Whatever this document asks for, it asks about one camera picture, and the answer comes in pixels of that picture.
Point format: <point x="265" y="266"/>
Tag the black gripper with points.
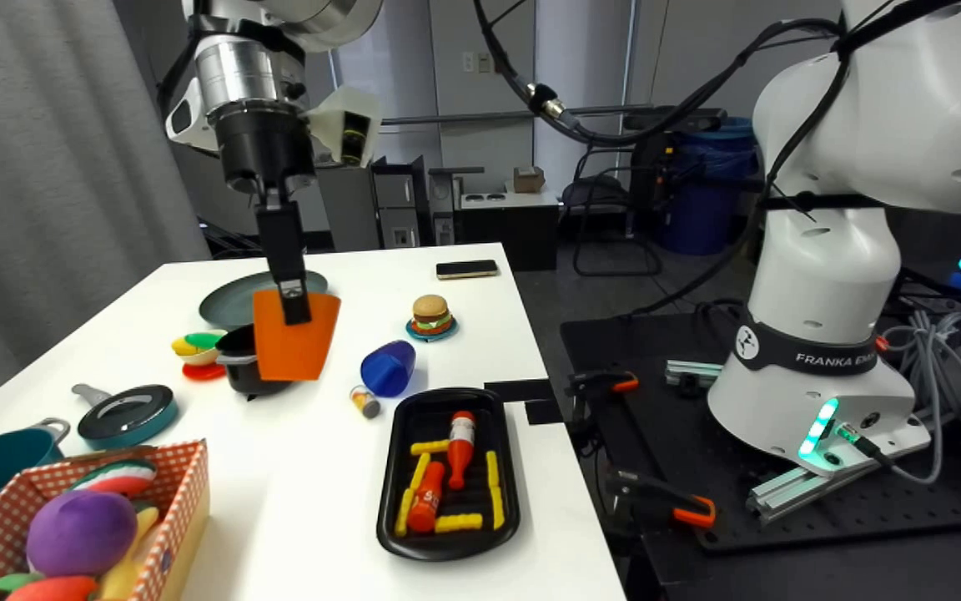
<point x="265" y="150"/>

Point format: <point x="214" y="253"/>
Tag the orange plastic cup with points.
<point x="293" y="351"/>

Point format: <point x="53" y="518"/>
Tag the small yellow toy can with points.
<point x="365" y="402"/>

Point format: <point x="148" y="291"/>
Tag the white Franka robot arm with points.
<point x="844" y="139"/>

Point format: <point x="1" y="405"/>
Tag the blue plastic cup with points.
<point x="387" y="369"/>

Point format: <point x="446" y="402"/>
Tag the black plastic tray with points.
<point x="429" y="419"/>

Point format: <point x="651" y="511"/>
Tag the grey oval plate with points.
<point x="233" y="304"/>

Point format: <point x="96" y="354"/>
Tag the black toy pot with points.
<point x="237" y="354"/>

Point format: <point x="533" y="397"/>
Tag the stack of coloured toy plates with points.
<point x="199" y="354"/>

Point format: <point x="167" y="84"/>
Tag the small teal plate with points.
<point x="432" y="329"/>

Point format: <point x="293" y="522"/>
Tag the black phone on table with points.
<point x="466" y="269"/>

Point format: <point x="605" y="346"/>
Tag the toy hamburger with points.
<point x="432" y="307"/>

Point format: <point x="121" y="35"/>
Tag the yellow toy fry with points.
<point x="429" y="446"/>
<point x="457" y="522"/>
<point x="407" y="496"/>
<point x="496" y="489"/>

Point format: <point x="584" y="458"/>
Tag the large red ketchup bottle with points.
<point x="457" y="447"/>

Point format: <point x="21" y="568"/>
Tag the small red sauce bottle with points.
<point x="429" y="499"/>

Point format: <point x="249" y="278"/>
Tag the orange black clamp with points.
<point x="605" y="381"/>
<point x="666" y="499"/>

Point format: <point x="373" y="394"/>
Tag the purple plush ball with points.
<point x="81" y="532"/>

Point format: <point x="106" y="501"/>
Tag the red checkered food basket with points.
<point x="173" y="501"/>

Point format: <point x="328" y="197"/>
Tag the blue barrel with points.
<point x="712" y="171"/>

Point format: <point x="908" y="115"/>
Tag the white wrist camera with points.
<point x="348" y="124"/>

